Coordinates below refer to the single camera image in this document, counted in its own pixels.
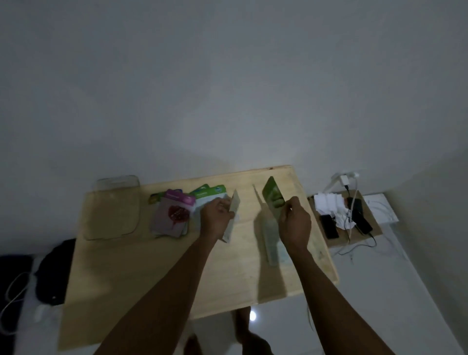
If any person's right hand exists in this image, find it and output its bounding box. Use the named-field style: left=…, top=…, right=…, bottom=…
left=278, top=196, right=312, bottom=252

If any green aloe sachet packet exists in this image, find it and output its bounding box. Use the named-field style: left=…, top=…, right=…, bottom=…
left=262, top=176, right=286, bottom=220

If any clear plastic tray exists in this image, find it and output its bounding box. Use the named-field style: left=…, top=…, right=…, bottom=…
left=83, top=175, right=142, bottom=241

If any long black phone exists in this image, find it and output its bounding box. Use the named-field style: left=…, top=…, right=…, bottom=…
left=347, top=197, right=373, bottom=235

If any person's left hand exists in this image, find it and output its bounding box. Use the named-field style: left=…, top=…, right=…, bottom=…
left=199, top=197, right=236, bottom=241

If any pale sachet packet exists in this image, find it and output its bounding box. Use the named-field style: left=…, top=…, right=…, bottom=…
left=222, top=189, right=241, bottom=244

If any small black phone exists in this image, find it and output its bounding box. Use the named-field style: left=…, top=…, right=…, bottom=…
left=320, top=214, right=340, bottom=240

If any green and white sachet packet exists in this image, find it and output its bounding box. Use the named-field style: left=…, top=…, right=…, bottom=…
left=189, top=184, right=227, bottom=211

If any clear upright plastic holder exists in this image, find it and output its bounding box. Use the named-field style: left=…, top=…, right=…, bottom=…
left=252, top=184, right=293, bottom=267

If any white coiled cable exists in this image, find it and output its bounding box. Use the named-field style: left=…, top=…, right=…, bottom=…
left=0, top=271, right=31, bottom=335

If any person's left forearm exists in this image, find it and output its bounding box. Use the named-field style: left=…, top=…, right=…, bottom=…
left=94, top=234, right=220, bottom=355

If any black bag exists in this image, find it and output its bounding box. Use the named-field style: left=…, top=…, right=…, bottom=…
left=35, top=238, right=77, bottom=306

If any person's right forearm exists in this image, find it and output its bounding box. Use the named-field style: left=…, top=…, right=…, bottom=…
left=285, top=246, right=395, bottom=355

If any small wooden side board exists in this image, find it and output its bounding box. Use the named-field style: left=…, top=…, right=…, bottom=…
left=307, top=190, right=383, bottom=250

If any flat white box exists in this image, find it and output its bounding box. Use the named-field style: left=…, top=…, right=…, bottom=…
left=363, top=194, right=399, bottom=224

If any black cable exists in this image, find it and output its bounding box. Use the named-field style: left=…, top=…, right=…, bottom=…
left=338, top=234, right=377, bottom=256

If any crumpled white tissue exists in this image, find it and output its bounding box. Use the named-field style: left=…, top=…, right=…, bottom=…
left=313, top=192, right=352, bottom=230

